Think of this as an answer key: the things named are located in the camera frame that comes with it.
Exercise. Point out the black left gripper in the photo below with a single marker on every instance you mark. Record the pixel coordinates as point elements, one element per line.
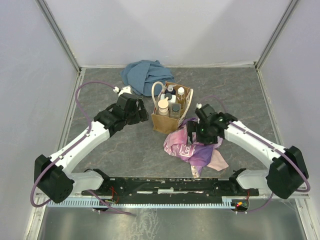
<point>141,114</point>

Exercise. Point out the clear square bottle black cap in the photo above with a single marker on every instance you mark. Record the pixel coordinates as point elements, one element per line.
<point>175,111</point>

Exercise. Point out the beige pump bottle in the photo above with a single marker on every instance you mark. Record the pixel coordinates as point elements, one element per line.
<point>163,108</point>

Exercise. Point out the dark blue orange pump bottle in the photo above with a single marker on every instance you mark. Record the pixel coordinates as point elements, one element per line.
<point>170,89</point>

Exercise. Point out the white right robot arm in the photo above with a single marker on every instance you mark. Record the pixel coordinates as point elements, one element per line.
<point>286,171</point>

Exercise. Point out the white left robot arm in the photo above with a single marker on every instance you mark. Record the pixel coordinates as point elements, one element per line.
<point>54,175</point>

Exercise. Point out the pink purple cloth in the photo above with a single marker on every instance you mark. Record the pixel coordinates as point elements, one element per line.
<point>196,154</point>

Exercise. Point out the light blue cable duct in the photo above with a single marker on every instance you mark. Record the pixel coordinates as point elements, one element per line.
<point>92,202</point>

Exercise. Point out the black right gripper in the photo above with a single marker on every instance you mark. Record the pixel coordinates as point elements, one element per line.
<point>193,126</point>

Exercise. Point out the watermelon print jute bag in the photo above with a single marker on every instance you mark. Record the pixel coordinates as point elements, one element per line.
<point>166,124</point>

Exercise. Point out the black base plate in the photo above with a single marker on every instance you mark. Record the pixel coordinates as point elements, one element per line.
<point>128,186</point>

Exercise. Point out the white bottle black cap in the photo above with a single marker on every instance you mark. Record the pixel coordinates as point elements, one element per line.
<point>171,98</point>

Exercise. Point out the blue cloth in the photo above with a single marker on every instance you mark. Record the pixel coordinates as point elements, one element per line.
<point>141,76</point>

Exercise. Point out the clear yellowish bottle white cap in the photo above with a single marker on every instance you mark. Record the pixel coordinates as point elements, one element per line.
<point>181,96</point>

